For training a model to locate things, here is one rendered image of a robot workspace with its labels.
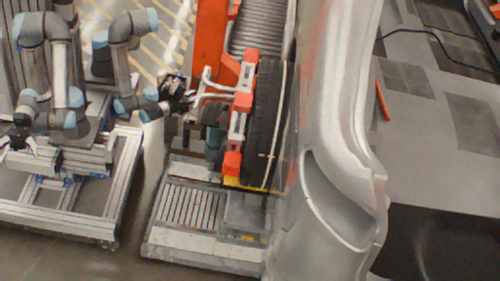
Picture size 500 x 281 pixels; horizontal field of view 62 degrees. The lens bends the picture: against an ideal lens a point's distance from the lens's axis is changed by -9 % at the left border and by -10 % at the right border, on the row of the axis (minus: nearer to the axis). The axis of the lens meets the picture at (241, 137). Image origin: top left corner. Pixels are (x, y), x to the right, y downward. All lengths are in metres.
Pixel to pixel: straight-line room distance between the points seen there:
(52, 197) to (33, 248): 0.33
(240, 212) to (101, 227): 0.81
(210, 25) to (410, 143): 1.22
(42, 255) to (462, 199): 2.32
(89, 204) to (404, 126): 1.79
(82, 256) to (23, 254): 0.36
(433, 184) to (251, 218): 1.07
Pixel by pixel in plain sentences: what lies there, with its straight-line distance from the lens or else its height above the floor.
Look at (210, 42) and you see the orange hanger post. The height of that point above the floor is 0.99.
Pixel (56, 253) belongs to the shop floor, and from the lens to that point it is 2.85.
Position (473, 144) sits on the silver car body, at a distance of 2.46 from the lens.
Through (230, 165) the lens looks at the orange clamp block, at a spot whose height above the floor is 0.88.
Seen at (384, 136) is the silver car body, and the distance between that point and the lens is 2.24.
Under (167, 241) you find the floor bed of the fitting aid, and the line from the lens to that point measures 2.74.
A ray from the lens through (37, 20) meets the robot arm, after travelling 1.92.
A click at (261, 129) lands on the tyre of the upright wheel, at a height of 1.04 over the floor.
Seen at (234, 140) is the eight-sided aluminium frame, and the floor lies 0.96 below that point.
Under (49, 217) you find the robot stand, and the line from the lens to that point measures 2.72.
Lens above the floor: 2.39
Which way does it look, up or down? 44 degrees down
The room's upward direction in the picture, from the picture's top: 11 degrees clockwise
